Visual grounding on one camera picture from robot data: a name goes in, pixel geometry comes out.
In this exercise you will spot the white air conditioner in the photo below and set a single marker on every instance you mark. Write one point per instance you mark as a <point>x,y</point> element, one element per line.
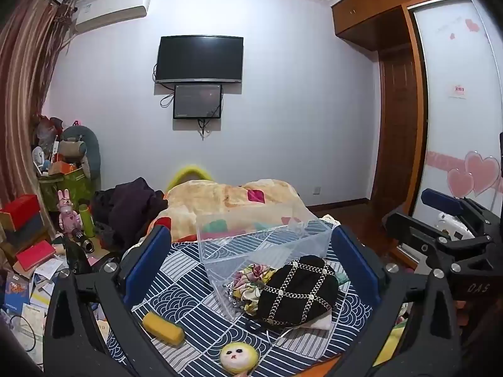
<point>112,13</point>

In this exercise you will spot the blue white patterned bedsheet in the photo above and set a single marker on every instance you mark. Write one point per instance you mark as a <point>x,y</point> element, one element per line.
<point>188,282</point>

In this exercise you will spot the round doll face plush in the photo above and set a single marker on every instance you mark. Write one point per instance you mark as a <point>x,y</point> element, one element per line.
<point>239,357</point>

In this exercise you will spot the small black wall monitor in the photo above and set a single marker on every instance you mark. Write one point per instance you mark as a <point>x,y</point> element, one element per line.
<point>197,101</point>

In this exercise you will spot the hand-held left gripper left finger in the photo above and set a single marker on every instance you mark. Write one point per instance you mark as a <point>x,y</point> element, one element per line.
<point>147,269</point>

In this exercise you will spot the red box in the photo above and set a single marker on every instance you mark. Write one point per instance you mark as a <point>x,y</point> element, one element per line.
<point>19,210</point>

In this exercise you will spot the yellow sponge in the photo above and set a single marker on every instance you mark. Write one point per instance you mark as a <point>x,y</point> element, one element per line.
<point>163,328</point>

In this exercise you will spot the white wall socket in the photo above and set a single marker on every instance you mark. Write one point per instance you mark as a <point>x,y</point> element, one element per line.
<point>318,190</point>

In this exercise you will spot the grey box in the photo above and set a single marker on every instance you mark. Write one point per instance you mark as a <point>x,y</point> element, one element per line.
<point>25,231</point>

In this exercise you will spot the grey plush pillow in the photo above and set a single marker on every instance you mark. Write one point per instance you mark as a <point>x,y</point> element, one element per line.
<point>88,145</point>

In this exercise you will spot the floral patterned cloth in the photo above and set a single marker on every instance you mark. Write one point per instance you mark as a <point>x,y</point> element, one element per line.
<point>251,282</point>

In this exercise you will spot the white wardrobe door with hearts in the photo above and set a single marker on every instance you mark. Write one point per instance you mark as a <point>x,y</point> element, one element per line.
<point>459,125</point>

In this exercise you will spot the clear plastic storage box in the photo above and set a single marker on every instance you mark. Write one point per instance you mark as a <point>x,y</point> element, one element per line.
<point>243,251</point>

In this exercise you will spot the green bottle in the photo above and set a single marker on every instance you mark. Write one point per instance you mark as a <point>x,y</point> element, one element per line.
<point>87,222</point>

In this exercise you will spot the wall-mounted black television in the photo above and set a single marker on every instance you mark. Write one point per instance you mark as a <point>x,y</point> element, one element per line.
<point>199,59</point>

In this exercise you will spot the striped brown curtain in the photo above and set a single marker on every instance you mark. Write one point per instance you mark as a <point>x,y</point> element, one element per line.
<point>27,86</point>

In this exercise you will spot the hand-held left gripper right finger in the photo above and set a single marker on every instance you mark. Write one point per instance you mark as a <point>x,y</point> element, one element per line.
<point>355,269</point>

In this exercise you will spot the patterned beige blanket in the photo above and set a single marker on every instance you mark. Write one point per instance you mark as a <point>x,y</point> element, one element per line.
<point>220,200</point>

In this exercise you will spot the black cylindrical lens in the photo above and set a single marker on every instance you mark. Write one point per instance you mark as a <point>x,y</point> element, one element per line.
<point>84,242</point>

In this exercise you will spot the pink rabbit figure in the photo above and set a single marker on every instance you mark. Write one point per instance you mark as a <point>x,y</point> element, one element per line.
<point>68,216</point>

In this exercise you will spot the dark clothes pile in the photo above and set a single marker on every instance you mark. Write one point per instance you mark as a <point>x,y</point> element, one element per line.
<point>125,208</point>

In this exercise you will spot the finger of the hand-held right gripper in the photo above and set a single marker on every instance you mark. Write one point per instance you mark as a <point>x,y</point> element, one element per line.
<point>442,201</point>
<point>416,231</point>

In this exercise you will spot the white plastic device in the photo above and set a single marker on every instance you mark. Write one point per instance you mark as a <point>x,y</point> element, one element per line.
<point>452,224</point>

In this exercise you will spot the red book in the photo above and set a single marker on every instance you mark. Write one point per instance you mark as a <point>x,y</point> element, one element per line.
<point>36,255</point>

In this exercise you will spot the green shopping bag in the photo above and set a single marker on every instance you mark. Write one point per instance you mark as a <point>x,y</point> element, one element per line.
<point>74,186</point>

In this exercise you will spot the wooden overhead cabinet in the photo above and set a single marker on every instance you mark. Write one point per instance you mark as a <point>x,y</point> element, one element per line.
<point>373,11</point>

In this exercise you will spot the pile of papers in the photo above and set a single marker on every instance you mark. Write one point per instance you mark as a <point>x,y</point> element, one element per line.
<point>37,306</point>

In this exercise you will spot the blue book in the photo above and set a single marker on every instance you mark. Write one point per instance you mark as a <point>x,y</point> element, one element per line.
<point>16,292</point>

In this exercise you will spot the small white fan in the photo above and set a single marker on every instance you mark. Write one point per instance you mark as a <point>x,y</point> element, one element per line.
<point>38,157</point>

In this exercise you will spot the yellow fuzzy cushion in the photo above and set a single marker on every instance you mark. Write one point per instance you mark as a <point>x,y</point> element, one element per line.
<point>188,171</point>

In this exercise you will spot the brown wooden door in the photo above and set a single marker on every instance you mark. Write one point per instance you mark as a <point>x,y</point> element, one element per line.
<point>399,133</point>

